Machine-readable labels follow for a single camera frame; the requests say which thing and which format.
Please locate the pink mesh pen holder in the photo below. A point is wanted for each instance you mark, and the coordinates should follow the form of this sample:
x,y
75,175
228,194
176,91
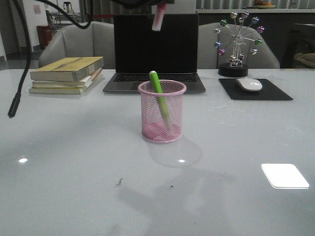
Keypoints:
x,y
153,126

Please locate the tan cushioned seat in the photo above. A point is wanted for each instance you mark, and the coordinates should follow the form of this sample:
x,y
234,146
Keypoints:
x,y
305,60

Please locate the top yellow book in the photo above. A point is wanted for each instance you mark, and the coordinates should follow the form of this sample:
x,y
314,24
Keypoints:
x,y
70,69

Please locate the black mouse pad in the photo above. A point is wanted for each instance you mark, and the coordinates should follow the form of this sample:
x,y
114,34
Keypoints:
x,y
269,91

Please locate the grey left armchair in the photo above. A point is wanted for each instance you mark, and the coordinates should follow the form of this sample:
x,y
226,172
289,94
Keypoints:
x,y
71,41

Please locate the fruit bowl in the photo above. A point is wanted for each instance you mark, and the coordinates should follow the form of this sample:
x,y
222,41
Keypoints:
x,y
262,4

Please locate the green highlighter pen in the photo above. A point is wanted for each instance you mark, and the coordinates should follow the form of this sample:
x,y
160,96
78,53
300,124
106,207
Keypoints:
x,y
160,99

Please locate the middle book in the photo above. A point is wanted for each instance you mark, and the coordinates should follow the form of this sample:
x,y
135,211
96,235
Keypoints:
x,y
84,83

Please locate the grey right armchair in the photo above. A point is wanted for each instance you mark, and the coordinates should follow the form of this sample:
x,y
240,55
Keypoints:
x,y
256,56

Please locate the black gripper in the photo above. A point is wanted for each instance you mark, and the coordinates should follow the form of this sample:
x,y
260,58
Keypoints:
x,y
139,3

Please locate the metal cart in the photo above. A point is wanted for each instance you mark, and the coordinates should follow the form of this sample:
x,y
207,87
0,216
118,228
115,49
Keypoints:
x,y
56,19

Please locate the white computer mouse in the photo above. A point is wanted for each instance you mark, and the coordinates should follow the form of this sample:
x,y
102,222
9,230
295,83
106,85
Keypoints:
x,y
249,84

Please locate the grey armchair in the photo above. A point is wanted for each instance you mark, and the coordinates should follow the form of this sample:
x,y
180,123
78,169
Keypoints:
x,y
71,41
256,56

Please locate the ferris wheel desk ornament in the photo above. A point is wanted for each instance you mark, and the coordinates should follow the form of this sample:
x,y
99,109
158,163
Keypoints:
x,y
234,66

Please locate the red trash bin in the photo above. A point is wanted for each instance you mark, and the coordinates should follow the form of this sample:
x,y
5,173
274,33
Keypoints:
x,y
44,35

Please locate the bottom book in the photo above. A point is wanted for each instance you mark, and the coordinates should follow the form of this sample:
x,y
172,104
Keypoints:
x,y
57,90

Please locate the pink highlighter pen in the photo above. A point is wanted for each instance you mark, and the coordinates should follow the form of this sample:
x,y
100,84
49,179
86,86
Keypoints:
x,y
157,22

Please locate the grey laptop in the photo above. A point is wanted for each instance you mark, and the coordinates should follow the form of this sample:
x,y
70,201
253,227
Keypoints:
x,y
170,52

